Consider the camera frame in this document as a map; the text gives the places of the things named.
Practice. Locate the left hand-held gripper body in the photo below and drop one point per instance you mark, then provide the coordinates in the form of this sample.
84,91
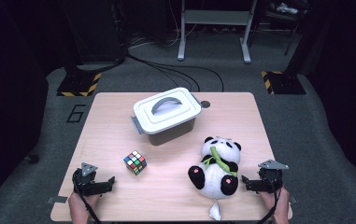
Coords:
87,186

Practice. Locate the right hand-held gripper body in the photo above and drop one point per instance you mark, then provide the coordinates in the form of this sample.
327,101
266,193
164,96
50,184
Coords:
270,182

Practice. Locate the panda plush toy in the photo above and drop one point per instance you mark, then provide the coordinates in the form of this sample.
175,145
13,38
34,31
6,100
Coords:
216,177

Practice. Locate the colourful puzzle cube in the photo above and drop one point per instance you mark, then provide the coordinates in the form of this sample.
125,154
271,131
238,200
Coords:
135,162

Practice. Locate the grey plastic storage box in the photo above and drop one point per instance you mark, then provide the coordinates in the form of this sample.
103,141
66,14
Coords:
172,135

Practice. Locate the person's left hand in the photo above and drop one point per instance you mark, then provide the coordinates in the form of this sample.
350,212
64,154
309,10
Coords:
78,208

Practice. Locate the person's right hand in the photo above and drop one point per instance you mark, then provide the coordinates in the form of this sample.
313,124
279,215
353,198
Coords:
283,205

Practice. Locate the grey tape strip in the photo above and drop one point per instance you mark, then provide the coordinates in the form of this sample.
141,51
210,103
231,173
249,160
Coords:
57,199
293,199

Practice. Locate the small black round floor object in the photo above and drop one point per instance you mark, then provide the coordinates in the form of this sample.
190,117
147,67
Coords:
32,159

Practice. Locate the dark round table grommet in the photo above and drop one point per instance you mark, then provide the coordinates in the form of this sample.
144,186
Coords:
205,104

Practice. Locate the black yellow striped stand base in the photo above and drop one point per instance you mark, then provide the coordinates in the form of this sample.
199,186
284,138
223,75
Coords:
286,83
77,84

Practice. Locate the black cabinet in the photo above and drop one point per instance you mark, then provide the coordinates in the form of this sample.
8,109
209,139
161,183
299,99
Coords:
94,28

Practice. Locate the dark chair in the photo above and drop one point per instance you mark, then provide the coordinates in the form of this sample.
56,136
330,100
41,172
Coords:
278,18

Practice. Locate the white crumpled cloth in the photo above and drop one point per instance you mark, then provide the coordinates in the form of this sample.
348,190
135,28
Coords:
286,8

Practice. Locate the white metal stand frame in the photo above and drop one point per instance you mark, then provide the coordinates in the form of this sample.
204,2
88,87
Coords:
216,17

